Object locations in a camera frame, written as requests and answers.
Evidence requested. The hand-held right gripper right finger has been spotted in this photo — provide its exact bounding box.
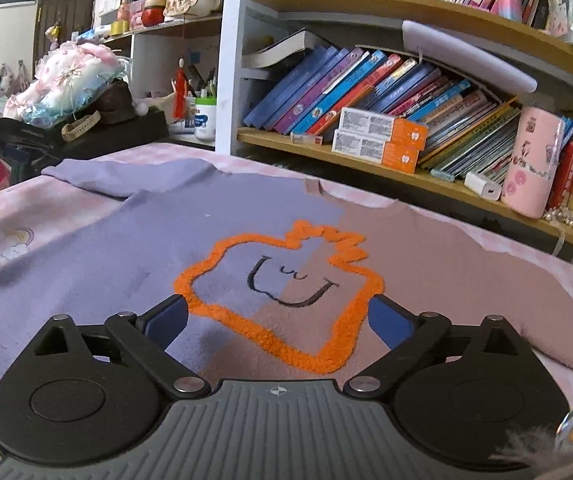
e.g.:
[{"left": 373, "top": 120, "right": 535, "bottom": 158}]
[{"left": 343, "top": 295, "right": 523, "bottom": 403}]

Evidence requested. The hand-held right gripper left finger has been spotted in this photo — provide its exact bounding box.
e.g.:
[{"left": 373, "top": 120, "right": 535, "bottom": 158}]
[{"left": 34, "top": 294, "right": 212, "bottom": 403}]

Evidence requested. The purple and mauve sweater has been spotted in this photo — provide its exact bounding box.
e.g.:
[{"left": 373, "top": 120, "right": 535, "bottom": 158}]
[{"left": 0, "top": 157, "right": 573, "bottom": 411}]

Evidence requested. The plush flower bouquet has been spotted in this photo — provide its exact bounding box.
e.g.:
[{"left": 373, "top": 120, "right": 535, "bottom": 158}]
[{"left": 21, "top": 42, "right": 128, "bottom": 126}]

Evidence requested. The beige wristwatch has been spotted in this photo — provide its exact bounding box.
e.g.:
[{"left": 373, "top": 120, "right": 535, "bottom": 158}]
[{"left": 61, "top": 110, "right": 102, "bottom": 142}]

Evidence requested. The brown hat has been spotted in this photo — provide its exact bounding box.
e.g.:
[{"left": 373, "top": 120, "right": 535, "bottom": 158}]
[{"left": 95, "top": 80, "right": 138, "bottom": 125}]

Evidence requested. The black box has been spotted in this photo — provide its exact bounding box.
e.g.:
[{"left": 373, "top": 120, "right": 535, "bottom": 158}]
[{"left": 4, "top": 109, "right": 170, "bottom": 163}]

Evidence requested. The white charger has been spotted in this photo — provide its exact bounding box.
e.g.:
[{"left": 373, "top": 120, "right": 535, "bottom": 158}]
[{"left": 464, "top": 172, "right": 503, "bottom": 202}]

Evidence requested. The orange and white box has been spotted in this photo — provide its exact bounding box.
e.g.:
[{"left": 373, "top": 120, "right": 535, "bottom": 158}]
[
  {"left": 331, "top": 130, "right": 420, "bottom": 167},
  {"left": 339, "top": 107, "right": 428, "bottom": 152}
]

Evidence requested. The grey fur pom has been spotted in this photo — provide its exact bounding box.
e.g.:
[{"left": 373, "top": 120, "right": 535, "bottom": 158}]
[{"left": 489, "top": 390, "right": 573, "bottom": 480}]

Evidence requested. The red round doll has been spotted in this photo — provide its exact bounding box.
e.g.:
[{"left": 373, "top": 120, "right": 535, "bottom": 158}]
[{"left": 141, "top": 0, "right": 166, "bottom": 26}]

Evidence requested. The white side shelf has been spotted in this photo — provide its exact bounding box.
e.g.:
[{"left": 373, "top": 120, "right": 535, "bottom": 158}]
[{"left": 94, "top": 12, "right": 224, "bottom": 148}]

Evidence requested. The red tassel doll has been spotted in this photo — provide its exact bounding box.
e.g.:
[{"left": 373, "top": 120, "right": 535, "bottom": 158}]
[{"left": 173, "top": 57, "right": 188, "bottom": 122}]

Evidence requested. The white canister blue label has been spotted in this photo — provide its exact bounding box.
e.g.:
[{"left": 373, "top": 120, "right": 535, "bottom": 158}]
[{"left": 194, "top": 99, "right": 217, "bottom": 142}]

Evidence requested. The pink printed tumbler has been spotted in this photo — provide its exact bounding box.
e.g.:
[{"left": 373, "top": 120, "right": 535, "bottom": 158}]
[{"left": 501, "top": 106, "right": 566, "bottom": 220}]

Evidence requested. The bunch of pens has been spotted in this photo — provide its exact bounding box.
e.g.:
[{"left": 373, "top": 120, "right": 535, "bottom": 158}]
[{"left": 186, "top": 65, "right": 217, "bottom": 101}]

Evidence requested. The row of slanted colourful books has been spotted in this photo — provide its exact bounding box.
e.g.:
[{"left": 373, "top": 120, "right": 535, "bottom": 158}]
[{"left": 243, "top": 45, "right": 522, "bottom": 177}]

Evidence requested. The white flat lamp head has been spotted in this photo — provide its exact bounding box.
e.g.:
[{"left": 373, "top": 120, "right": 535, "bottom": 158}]
[{"left": 401, "top": 20, "right": 538, "bottom": 93}]

